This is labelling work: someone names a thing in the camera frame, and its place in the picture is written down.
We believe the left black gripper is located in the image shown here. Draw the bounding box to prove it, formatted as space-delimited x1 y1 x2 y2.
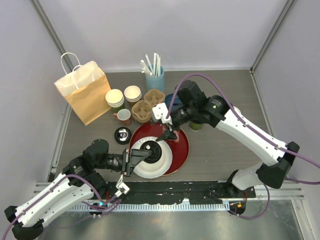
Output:
95 147 152 177

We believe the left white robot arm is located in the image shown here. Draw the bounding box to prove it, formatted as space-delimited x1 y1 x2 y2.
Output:
4 139 152 240

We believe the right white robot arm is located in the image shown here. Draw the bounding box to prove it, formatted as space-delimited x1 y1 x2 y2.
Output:
152 80 300 198

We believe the pink glass mug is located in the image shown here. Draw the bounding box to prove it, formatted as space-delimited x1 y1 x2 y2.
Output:
162 125 180 142

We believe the white paper plate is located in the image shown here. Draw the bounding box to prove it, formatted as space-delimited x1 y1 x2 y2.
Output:
132 136 173 179

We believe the red round tray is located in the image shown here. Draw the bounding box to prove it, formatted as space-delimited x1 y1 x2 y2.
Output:
129 122 190 176

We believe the blue plastic dish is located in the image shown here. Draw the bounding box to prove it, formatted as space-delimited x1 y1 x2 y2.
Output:
163 92 183 113

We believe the front cardboard cup carrier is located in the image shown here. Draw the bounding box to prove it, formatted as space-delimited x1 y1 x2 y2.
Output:
131 100 152 124

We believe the cardboard cup carrier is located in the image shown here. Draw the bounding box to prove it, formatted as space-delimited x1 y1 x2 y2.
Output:
143 88 166 107
131 100 152 124

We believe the back cardboard cup carrier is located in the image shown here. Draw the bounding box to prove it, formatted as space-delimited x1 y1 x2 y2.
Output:
143 88 166 107

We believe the brown paper cup stack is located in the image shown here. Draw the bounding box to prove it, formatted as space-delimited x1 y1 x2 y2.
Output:
124 85 142 107

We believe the blue straw holder cup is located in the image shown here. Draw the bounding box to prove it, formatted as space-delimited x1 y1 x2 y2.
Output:
145 66 165 92

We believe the green paper cup stack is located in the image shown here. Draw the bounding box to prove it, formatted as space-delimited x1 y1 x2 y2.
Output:
105 89 125 113

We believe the brown paper bag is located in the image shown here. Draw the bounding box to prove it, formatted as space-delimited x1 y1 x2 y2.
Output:
54 60 111 126

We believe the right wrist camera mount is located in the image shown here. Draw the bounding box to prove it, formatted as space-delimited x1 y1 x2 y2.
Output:
151 102 172 125

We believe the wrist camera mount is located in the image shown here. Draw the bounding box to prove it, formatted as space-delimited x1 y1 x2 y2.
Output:
151 102 172 125
115 174 130 197

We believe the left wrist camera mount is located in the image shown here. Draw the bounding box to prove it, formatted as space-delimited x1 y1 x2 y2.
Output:
115 174 130 197

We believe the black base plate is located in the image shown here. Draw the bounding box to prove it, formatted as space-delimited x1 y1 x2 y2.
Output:
77 180 257 205

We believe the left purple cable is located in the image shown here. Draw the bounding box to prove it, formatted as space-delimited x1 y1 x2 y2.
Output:
1 173 123 240

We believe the purple cable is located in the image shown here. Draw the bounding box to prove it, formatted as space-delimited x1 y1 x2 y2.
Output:
166 72 320 220
1 173 123 240

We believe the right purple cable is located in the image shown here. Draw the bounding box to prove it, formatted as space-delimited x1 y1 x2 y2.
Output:
166 72 320 220

